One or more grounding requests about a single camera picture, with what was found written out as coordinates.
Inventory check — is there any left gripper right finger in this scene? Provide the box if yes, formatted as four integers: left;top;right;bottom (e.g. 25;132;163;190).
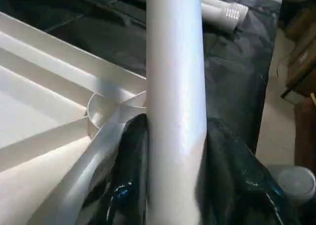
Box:
197;117;302;225

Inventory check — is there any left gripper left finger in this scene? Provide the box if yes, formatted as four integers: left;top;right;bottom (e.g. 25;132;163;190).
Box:
81;114;149;225

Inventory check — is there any white plastic table top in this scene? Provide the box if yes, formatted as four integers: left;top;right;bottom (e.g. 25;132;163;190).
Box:
0;11;149;225

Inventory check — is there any black metal bench leg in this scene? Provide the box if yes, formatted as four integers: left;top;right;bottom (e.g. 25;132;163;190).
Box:
280;87;300;101

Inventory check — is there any black mat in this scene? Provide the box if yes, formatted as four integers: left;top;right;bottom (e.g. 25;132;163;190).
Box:
0;0;285;225

